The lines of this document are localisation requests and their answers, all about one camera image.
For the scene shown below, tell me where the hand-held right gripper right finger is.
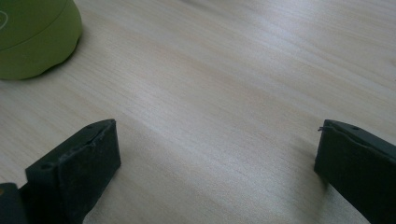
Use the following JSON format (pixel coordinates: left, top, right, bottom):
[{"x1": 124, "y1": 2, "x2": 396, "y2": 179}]
[{"x1": 314, "y1": 119, "x2": 396, "y2": 224}]

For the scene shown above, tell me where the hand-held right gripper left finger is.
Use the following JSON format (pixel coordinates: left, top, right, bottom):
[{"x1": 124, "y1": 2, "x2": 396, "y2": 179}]
[{"x1": 18, "y1": 119, "x2": 121, "y2": 224}]

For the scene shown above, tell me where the green bottle with white cap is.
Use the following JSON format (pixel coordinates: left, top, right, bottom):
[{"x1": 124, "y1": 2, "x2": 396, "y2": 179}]
[{"x1": 0, "y1": 0, "x2": 84, "y2": 80}]

